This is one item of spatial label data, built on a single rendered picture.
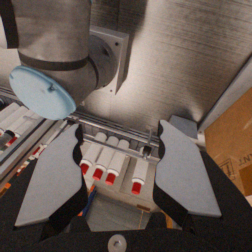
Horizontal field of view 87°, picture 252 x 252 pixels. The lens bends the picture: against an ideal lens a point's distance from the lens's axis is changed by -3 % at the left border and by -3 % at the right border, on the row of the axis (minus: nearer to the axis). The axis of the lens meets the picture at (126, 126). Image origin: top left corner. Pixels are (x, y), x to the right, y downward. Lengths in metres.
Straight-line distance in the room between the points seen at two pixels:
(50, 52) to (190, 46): 0.35
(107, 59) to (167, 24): 0.18
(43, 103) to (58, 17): 0.14
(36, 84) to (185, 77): 0.40
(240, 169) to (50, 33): 0.44
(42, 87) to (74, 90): 0.05
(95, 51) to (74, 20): 0.15
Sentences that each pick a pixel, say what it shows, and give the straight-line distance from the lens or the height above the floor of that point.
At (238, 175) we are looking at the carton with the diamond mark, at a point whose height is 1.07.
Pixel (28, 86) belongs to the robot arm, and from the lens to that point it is 0.28.
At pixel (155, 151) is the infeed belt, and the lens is 0.67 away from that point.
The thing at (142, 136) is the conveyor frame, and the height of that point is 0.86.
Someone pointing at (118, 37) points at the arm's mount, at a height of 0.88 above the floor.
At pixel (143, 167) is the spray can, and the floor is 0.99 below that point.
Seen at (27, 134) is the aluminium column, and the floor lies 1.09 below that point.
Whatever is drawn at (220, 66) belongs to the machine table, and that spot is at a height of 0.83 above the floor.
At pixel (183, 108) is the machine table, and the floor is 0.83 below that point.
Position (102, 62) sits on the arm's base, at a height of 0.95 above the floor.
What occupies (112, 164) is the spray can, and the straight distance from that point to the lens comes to 0.58.
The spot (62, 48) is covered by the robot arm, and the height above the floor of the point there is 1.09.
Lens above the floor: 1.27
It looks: 42 degrees down
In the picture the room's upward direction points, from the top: 157 degrees counter-clockwise
